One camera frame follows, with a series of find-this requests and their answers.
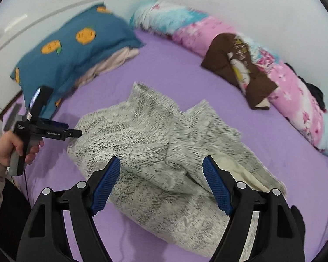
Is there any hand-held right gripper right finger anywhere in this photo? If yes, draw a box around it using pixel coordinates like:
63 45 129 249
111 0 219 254
203 155 305 262

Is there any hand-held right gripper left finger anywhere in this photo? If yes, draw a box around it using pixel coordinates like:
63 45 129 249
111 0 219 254
16 156 121 262

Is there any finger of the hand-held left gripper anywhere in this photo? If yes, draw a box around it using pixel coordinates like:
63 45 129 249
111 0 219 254
62 123 83 141

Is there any grey knit jacket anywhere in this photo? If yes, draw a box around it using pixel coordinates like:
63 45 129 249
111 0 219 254
67 81 287 258

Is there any person's left hand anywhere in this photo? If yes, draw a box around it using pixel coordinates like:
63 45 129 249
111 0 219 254
0 131 43 167

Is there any blue lemon print pillow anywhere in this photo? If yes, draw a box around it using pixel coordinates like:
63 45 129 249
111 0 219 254
10 3 145 118

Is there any pink cloth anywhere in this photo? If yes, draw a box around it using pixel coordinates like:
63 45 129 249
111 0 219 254
75 46 140 88

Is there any person's black clothing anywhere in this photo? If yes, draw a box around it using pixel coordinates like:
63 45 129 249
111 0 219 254
0 177 33 262

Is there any rolled floral quilt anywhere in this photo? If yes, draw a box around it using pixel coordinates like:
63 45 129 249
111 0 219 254
130 0 328 157

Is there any brown printed cloth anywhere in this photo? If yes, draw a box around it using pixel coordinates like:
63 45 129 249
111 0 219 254
201 33 279 111

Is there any small black cloth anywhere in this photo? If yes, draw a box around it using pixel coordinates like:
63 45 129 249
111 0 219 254
284 63 328 111

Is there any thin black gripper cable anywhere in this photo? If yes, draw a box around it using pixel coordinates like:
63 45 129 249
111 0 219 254
22 169 32 205

